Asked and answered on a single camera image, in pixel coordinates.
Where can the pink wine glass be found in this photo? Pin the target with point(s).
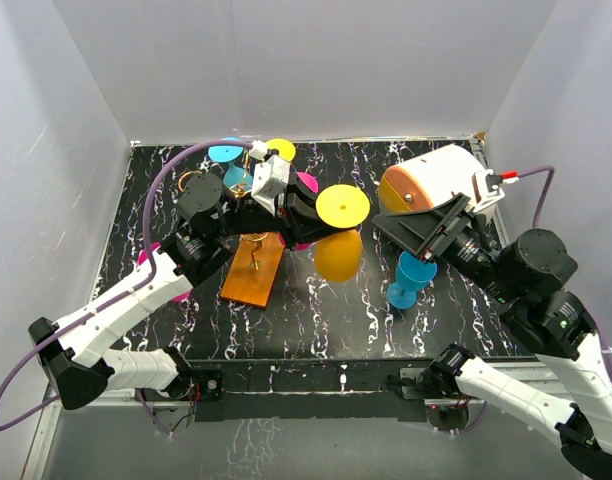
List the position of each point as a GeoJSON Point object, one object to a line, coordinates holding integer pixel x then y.
{"type": "Point", "coordinates": [306, 182]}
{"type": "Point", "coordinates": [142, 257]}

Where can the yellow wine glass back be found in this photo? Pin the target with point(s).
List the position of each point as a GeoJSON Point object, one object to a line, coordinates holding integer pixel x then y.
{"type": "Point", "coordinates": [281, 147]}

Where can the yellow wine glass front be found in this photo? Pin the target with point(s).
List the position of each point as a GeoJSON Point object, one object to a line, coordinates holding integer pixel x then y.
{"type": "Point", "coordinates": [337, 257]}

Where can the gold wire wine glass rack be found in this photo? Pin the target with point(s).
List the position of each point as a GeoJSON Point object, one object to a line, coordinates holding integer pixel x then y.
{"type": "Point", "coordinates": [254, 266]}

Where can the white round drawer cabinet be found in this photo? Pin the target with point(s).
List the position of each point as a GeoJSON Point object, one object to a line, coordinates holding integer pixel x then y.
{"type": "Point", "coordinates": [428, 180]}

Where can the teal wine glass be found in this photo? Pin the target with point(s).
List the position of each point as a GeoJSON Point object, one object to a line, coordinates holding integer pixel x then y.
{"type": "Point", "coordinates": [236, 178]}

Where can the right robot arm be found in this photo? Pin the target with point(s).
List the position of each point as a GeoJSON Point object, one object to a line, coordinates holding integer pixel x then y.
{"type": "Point", "coordinates": [528, 277]}

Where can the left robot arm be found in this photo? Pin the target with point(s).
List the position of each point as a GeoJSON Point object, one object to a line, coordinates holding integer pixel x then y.
{"type": "Point", "coordinates": [76, 350]}

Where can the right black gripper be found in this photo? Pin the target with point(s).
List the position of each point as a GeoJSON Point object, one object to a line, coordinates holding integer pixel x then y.
{"type": "Point", "coordinates": [416, 230]}

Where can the yellow wine glass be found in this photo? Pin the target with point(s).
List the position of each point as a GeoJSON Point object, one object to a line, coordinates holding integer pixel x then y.
{"type": "Point", "coordinates": [281, 147]}
{"type": "Point", "coordinates": [337, 257]}

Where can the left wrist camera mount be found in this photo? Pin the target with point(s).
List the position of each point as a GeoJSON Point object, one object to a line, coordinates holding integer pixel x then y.
{"type": "Point", "coordinates": [270, 177]}

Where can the blue wine glass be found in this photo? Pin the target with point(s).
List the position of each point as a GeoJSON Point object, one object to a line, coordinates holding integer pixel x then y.
{"type": "Point", "coordinates": [411, 276]}

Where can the aluminium front rail frame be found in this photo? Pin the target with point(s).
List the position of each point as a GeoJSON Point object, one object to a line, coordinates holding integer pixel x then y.
{"type": "Point", "coordinates": [261, 388]}

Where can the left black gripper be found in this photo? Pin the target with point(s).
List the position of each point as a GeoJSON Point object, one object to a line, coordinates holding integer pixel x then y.
{"type": "Point", "coordinates": [306, 223]}

